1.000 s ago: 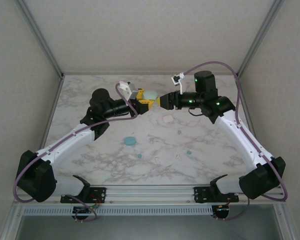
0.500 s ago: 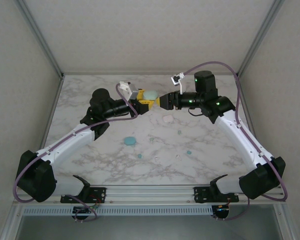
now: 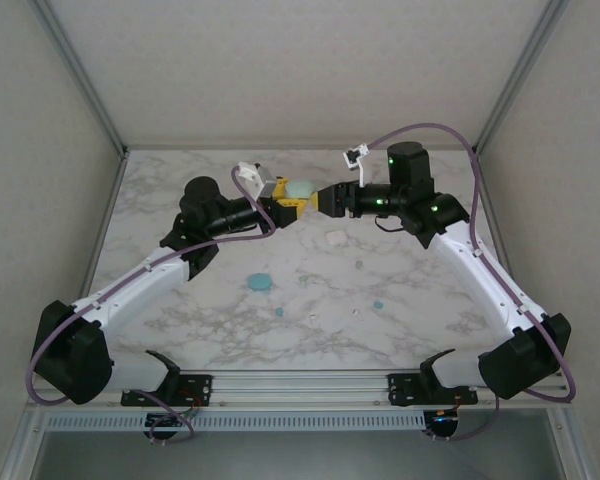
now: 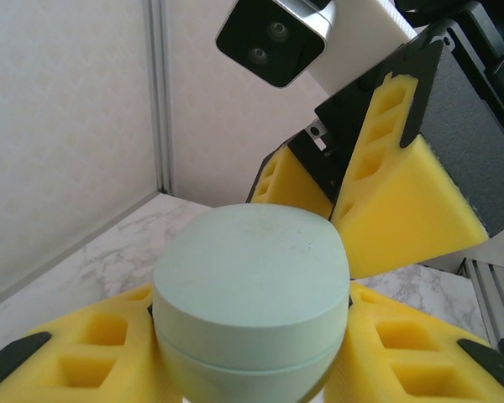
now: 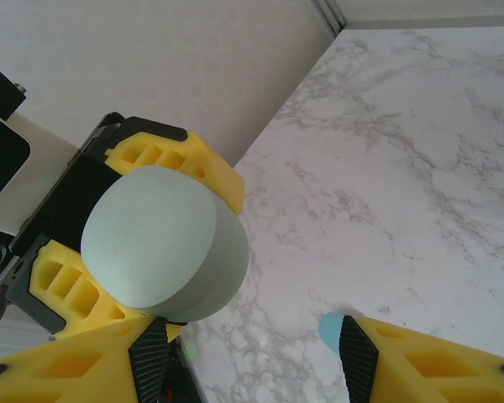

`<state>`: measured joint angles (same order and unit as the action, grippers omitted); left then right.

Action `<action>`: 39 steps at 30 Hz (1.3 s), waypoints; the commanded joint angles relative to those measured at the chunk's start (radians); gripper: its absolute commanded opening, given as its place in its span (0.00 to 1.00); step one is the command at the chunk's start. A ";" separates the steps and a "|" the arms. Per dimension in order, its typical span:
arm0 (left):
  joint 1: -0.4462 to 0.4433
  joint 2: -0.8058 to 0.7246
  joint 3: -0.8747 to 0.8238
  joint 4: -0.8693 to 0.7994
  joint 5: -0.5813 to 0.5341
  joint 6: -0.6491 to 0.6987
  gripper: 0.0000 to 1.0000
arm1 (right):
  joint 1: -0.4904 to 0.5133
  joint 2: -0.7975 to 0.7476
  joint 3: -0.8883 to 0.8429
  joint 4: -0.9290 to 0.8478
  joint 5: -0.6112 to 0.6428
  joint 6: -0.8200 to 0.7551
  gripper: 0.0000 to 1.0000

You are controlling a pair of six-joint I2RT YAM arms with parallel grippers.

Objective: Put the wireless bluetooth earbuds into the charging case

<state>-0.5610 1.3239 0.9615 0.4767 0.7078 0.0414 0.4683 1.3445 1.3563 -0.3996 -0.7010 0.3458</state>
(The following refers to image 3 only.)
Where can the mint green earbud charging case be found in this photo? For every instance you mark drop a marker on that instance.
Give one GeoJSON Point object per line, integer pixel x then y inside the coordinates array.
{"type": "Point", "coordinates": [300, 189]}

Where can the white earbud charging case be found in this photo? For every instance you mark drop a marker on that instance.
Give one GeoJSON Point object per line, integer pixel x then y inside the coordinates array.
{"type": "Point", "coordinates": [336, 236]}

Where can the blue earbud charging case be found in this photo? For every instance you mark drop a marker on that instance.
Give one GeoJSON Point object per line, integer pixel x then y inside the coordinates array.
{"type": "Point", "coordinates": [258, 282]}

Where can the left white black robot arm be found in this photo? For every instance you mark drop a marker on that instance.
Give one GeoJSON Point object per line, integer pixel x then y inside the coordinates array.
{"type": "Point", "coordinates": [130, 290]}

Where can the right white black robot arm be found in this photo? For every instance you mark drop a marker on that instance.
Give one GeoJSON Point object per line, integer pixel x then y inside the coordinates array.
{"type": "Point", "coordinates": [480, 280]}

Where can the left controller board with LED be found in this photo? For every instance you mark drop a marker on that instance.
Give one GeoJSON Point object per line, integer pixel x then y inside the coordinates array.
{"type": "Point", "coordinates": [165, 421]}

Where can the controller board with led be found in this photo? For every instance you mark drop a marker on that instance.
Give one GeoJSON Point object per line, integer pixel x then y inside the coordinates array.
{"type": "Point", "coordinates": [445, 417]}
{"type": "Point", "coordinates": [165, 421]}

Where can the right controller board with LED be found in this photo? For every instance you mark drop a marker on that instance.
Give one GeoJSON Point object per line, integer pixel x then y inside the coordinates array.
{"type": "Point", "coordinates": [445, 417]}

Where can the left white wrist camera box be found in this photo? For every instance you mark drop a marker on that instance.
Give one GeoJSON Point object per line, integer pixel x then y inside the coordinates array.
{"type": "Point", "coordinates": [252, 175]}

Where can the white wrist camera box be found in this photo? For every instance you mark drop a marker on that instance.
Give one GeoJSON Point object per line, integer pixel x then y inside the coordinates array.
{"type": "Point", "coordinates": [352, 156]}
{"type": "Point", "coordinates": [252, 175]}

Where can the aluminium frame crossbar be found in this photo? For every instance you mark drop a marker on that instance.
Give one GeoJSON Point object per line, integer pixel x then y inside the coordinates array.
{"type": "Point", "coordinates": [300, 147]}

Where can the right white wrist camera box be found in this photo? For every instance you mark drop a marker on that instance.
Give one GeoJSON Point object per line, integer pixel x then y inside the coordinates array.
{"type": "Point", "coordinates": [352, 156]}

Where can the aluminium table side rail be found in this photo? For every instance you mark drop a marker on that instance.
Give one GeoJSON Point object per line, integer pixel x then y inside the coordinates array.
{"type": "Point", "coordinates": [111, 200]}
{"type": "Point", "coordinates": [499, 240]}

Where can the aluminium frame post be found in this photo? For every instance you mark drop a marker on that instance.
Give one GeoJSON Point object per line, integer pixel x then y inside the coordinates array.
{"type": "Point", "coordinates": [576, 452]}
{"type": "Point", "coordinates": [82, 80]}
{"type": "Point", "coordinates": [515, 80]}
{"type": "Point", "coordinates": [24, 452]}

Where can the aluminium mounting rail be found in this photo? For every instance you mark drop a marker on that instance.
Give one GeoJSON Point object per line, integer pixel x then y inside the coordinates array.
{"type": "Point", "coordinates": [300, 387]}

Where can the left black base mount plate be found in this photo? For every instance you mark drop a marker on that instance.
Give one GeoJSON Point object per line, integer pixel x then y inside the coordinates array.
{"type": "Point", "coordinates": [200, 387]}

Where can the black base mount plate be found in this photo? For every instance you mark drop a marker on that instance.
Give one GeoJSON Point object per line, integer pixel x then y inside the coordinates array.
{"type": "Point", "coordinates": [405, 390]}
{"type": "Point", "coordinates": [200, 387]}

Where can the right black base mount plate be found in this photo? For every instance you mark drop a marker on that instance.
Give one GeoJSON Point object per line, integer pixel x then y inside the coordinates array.
{"type": "Point", "coordinates": [405, 390]}

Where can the aluminium lower frame post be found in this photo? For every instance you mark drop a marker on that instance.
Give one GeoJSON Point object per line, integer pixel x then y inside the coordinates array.
{"type": "Point", "coordinates": [24, 452]}
{"type": "Point", "coordinates": [576, 452]}

